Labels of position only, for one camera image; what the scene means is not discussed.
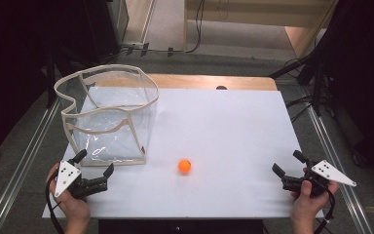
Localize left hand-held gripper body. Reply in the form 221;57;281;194
54;159;109;200

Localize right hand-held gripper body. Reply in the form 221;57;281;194
281;159;357;198

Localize transparent plastic bag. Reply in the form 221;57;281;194
54;63;161;168

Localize orange ball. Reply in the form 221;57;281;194
177;159;193;175

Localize person's left hand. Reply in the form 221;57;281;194
46;162;92;225

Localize person's right hand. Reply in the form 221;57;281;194
290;179;340;223

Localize white board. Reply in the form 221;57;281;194
42;86;325;219

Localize black metal stand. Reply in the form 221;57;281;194
268;54;326;117
44;48;58;110

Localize dark curtain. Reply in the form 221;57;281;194
305;0;374;178
0;0;125;161

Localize light wooden shelf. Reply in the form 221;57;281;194
183;0;339;60

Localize wooden table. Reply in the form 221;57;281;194
87;73;279;92

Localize metal floor rail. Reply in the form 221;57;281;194
306;105;374;234
0;98;61;234

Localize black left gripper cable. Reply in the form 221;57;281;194
45;176;66;234

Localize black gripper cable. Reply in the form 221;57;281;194
314;186;337;234
45;176;66;234

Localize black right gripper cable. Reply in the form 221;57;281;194
314;186;337;234

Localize black floor cables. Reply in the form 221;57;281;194
285;95;315;124

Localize black hanging cable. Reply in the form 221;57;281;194
110;0;206;61

